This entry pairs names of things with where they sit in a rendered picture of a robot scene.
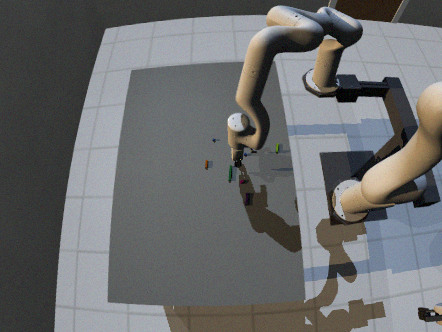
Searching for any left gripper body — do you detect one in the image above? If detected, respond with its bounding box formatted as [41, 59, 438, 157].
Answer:
[434, 303, 442, 325]

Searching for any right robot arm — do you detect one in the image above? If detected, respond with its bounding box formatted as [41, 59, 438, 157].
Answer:
[228, 6, 363, 153]

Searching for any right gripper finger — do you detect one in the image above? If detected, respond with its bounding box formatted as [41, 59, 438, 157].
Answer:
[234, 158, 242, 168]

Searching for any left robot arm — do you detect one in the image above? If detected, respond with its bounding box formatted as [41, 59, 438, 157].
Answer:
[332, 81, 442, 222]

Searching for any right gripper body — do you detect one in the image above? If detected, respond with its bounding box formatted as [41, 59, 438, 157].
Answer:
[231, 147, 244, 161]

